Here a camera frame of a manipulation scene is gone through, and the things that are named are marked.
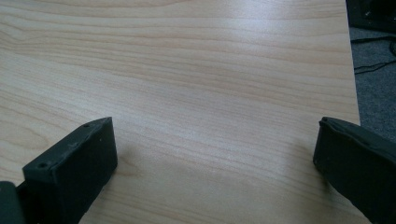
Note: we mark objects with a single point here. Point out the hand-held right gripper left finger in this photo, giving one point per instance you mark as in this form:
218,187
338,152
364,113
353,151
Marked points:
71,174

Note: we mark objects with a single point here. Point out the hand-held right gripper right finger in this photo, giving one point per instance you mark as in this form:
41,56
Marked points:
358,168

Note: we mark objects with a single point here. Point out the black equipment base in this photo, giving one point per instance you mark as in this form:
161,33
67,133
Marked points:
372,14

